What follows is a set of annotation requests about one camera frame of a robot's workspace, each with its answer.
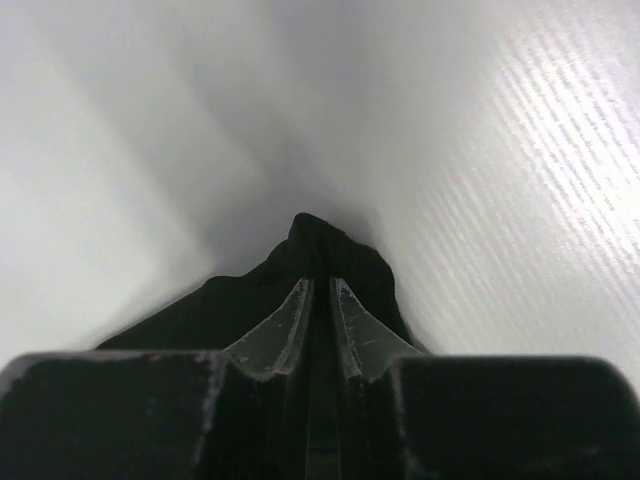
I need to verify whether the black t-shirt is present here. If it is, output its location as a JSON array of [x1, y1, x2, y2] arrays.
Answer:
[[94, 212, 416, 361]]

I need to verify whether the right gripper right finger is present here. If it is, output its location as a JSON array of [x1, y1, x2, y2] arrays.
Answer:
[[330, 279, 639, 479]]

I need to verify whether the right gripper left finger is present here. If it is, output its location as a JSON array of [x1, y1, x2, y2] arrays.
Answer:
[[1, 286, 314, 479]]

